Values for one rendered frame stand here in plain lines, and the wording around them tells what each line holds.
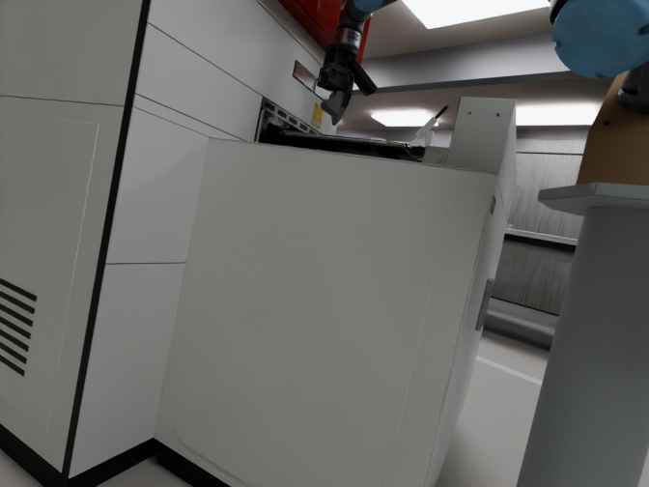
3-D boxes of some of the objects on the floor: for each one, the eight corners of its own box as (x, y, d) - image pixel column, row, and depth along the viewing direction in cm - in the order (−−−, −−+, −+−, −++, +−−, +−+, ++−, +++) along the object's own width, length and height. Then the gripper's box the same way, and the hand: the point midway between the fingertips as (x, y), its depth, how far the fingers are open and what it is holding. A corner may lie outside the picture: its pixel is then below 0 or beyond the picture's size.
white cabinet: (146, 470, 95) (208, 137, 90) (322, 369, 182) (358, 196, 176) (395, 643, 67) (506, 175, 62) (463, 426, 153) (512, 223, 148)
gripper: (323, 47, 113) (308, 120, 114) (338, 38, 105) (322, 116, 106) (347, 58, 117) (332, 128, 118) (364, 50, 109) (348, 126, 111)
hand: (337, 122), depth 114 cm, fingers closed
